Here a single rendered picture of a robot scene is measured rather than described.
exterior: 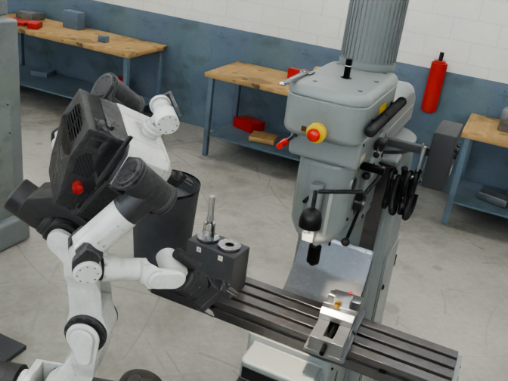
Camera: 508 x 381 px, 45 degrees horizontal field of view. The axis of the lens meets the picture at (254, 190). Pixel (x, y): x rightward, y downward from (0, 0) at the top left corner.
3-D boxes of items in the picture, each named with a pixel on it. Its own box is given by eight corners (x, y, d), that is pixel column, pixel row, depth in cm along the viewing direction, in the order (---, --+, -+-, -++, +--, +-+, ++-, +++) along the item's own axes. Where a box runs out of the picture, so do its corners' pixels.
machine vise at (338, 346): (343, 364, 211) (348, 339, 206) (302, 350, 215) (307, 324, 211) (364, 313, 241) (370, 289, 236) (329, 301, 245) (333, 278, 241)
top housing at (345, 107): (357, 152, 181) (367, 100, 175) (277, 131, 190) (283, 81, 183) (392, 116, 221) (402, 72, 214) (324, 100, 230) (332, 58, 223)
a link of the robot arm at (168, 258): (181, 299, 184) (156, 283, 177) (173, 276, 192) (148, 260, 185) (209, 275, 182) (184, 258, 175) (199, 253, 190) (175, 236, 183)
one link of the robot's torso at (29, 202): (-5, 214, 186) (22, 173, 180) (15, 197, 198) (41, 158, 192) (72, 267, 191) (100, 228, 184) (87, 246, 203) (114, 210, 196)
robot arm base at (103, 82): (85, 113, 185) (113, 99, 181) (86, 81, 192) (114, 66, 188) (117, 137, 197) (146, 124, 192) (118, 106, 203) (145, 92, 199)
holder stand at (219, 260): (229, 299, 238) (234, 255, 230) (183, 280, 247) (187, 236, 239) (244, 286, 248) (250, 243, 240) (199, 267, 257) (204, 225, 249)
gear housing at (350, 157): (357, 172, 193) (363, 143, 189) (286, 153, 202) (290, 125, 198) (382, 144, 222) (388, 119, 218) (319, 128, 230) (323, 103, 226)
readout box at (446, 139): (445, 193, 217) (460, 137, 208) (419, 187, 220) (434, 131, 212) (453, 176, 234) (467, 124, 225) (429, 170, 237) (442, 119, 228)
